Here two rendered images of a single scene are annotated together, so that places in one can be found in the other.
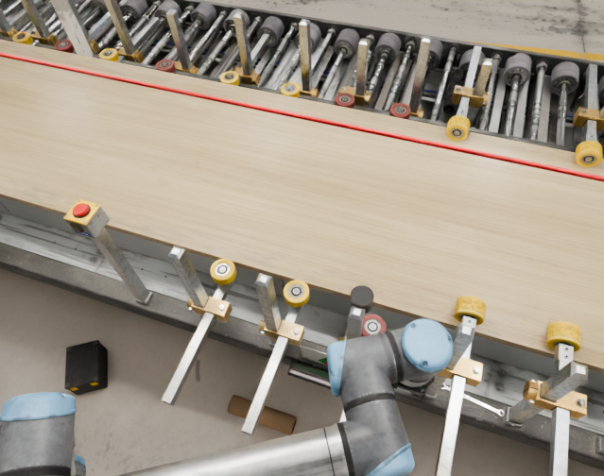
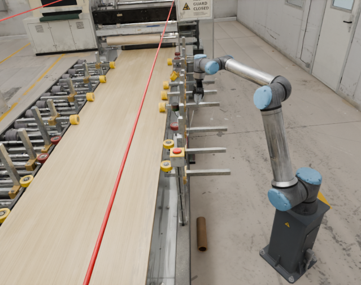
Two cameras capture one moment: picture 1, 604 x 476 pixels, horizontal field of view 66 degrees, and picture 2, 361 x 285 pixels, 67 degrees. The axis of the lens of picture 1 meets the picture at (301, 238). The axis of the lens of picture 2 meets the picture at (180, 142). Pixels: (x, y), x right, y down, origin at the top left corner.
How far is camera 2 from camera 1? 1.97 m
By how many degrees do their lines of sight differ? 72
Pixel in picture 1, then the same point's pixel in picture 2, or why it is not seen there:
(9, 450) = (275, 85)
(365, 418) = (222, 58)
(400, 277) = (152, 123)
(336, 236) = (138, 139)
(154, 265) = (156, 243)
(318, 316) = not seen: hidden behind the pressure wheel
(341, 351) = (210, 61)
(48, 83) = not seen: outside the picture
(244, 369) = not seen: hidden behind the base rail
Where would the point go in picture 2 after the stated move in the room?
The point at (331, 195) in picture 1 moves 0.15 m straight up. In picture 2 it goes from (114, 146) to (110, 128)
